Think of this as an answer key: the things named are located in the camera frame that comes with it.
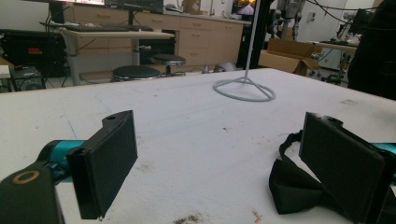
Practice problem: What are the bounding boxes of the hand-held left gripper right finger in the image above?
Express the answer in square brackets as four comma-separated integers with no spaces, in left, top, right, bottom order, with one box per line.
[298,111,396,224]

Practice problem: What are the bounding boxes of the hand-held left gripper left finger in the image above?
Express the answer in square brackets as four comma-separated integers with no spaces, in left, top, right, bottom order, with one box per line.
[37,109,139,220]

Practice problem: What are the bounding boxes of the black bow tie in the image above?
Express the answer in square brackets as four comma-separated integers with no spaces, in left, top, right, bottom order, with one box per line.
[268,130,347,217]

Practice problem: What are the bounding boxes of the black round stool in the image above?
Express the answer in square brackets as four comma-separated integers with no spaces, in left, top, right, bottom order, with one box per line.
[150,53,187,77]
[112,64,163,83]

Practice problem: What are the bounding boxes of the dark cloth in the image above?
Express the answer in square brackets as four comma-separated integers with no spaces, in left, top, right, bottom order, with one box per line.
[346,0,396,101]

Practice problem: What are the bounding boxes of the cluttered side table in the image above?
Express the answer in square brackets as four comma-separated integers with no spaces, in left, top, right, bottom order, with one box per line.
[307,36,359,86]

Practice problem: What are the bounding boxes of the open cardboard box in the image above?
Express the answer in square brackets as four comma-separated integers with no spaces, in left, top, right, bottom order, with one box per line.
[258,38,320,77]

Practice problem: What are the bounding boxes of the beige desk with grey legs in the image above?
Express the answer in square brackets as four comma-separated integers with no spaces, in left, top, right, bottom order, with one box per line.
[60,28,176,87]

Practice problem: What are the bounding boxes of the black equipment case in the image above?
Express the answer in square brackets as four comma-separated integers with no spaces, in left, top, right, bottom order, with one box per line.
[0,29,67,78]

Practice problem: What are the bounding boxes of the black keyboard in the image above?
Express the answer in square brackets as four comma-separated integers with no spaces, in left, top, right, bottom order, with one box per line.
[63,24,131,33]

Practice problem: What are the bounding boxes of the black pillar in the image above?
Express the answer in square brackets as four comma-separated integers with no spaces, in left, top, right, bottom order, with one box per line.
[247,0,276,70]

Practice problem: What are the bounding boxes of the grey machine on stand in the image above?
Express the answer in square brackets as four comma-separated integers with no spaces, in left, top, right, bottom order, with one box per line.
[268,0,305,41]

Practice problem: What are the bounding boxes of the wooden cabinet row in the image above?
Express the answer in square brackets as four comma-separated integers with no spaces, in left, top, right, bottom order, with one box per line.
[72,4,245,67]

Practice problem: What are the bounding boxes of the black monitor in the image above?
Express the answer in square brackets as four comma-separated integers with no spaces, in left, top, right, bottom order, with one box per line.
[104,0,164,15]

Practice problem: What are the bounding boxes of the small cardboard box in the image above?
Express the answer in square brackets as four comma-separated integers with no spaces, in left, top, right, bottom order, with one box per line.
[182,0,203,15]

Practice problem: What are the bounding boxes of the white wire stand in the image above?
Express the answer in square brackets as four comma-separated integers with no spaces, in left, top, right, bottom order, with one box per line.
[212,0,276,103]

